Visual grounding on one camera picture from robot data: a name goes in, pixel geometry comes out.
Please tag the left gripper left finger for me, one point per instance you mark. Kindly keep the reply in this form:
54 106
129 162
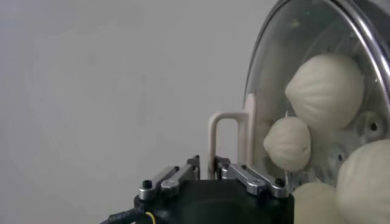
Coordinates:
170 182

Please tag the white steamed baozi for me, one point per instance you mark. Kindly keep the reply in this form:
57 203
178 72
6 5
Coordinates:
326 91
288 143
314 205
365 185

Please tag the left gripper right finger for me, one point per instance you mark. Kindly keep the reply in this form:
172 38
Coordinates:
253 181

